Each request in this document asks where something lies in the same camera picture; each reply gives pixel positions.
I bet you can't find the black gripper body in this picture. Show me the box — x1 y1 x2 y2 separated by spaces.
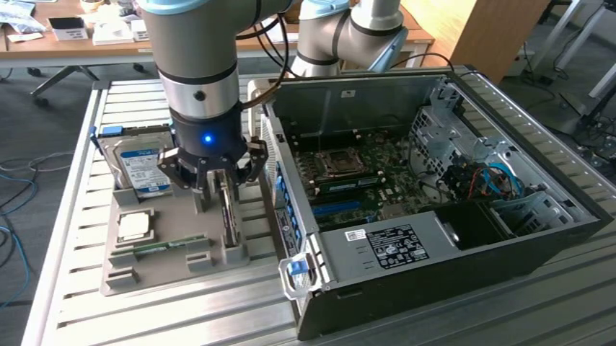
169 102 250 170

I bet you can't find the graphics card with metal bracket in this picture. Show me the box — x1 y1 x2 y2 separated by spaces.
214 169 241 250

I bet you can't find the hard disk in blue caddy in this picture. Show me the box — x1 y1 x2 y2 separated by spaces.
89 120 178 199

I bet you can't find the silver CPU chip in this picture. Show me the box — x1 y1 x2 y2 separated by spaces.
118 212 151 241

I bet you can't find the metal CPU socket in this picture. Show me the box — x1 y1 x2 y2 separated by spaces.
316 147 360 177

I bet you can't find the black RAM slot bank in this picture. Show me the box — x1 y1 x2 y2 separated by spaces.
292 128 367 146
308 172 387 198

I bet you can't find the blue expansion slot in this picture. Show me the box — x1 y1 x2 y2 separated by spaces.
312 200 363 217

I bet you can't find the grey parts rack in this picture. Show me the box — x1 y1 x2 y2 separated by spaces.
99 146 252 297

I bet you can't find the green motherboard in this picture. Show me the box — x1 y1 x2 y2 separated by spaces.
288 129 435 231

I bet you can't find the silver chipset heatsink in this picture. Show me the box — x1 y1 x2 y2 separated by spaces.
380 205 412 221

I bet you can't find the small white box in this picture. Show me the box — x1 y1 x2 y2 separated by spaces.
130 18 151 42

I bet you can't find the grey power supply unit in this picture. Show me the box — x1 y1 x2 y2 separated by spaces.
316 211 457 285

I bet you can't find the white box stack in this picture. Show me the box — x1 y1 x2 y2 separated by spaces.
91 19 135 46

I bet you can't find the grey wheeled desk leg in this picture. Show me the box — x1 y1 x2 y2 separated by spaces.
29 64 149 107

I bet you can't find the perforated silver drive cage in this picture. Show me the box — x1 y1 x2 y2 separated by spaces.
408 104 511 188

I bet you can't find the white box black top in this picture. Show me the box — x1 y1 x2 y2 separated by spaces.
47 17 90 41

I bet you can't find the black open PC case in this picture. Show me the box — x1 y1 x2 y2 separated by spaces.
248 64 615 342

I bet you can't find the clear plastic bag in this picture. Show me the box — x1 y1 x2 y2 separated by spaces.
0 0 47 34

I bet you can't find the wooden cabinet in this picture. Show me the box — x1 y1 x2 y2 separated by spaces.
401 0 552 84

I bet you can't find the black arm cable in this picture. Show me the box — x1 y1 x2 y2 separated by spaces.
236 12 302 109

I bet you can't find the grey floor cable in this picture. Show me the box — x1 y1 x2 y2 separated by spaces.
0 150 77 174

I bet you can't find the blue floor cable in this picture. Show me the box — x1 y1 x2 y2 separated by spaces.
0 172 38 311

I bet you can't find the red disk wire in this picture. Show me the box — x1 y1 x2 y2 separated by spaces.
471 167 488 200

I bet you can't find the black cable behind case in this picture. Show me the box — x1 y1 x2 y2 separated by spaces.
397 53 491 80

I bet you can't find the blue disk wire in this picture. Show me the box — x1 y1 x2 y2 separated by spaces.
480 162 526 200

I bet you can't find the silver disk bay bracket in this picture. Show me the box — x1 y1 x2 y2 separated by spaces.
491 190 579 239

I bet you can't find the white table frame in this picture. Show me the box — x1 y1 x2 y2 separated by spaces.
527 0 616 98

